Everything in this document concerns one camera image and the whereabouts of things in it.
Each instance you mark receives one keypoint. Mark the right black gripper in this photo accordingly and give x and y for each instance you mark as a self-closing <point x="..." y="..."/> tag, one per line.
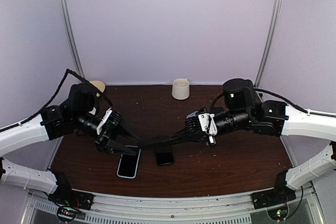
<point x="201" y="137"/>

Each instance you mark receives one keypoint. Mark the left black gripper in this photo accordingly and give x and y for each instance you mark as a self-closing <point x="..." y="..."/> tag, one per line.
<point x="109" y="132"/>

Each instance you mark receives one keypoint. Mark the lilac silicone phone case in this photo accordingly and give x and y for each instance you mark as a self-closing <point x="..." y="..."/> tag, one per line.
<point x="192" y="115"/>

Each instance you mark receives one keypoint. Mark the black phone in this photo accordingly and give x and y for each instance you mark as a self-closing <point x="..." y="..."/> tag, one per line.
<point x="164" y="156"/>
<point x="157" y="142"/>

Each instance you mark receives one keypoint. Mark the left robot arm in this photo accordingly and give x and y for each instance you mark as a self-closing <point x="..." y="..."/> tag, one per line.
<point x="78" y="112"/>

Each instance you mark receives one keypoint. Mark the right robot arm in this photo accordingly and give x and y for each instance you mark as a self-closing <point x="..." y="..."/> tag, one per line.
<point x="274" y="118"/>

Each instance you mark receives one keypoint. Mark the phone in light-blue case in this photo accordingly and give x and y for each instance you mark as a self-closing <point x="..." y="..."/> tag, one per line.
<point x="128" y="164"/>

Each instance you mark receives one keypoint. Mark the cream textured mug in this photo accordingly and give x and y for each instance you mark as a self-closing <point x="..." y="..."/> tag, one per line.
<point x="180" y="89"/>

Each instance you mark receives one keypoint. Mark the beige ceramic plate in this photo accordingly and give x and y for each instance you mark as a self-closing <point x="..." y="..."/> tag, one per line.
<point x="99" y="85"/>

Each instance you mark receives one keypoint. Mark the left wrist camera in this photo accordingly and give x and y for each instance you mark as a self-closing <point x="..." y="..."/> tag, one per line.
<point x="111" y="117"/>

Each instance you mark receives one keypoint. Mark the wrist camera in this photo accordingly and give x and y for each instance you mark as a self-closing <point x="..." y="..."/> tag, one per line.
<point x="204" y="122"/>
<point x="111" y="117"/>

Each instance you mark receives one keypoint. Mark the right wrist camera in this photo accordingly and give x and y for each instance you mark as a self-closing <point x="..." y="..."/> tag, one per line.
<point x="204" y="122"/>

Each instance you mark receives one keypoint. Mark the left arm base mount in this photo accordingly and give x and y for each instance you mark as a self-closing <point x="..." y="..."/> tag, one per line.
<point x="75" y="199"/>

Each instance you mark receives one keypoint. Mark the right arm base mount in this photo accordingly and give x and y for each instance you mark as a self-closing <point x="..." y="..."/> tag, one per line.
<point x="272" y="197"/>

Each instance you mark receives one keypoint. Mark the left aluminium corner post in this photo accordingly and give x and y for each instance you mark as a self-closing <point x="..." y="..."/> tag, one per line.
<point x="71" y="38"/>

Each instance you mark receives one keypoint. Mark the aluminium corner post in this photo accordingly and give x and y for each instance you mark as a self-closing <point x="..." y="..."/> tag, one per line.
<point x="71" y="38"/>
<point x="276" y="10"/>

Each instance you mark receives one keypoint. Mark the right aluminium corner post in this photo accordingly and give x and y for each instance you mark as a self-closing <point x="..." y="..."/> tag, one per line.
<point x="276" y="10"/>

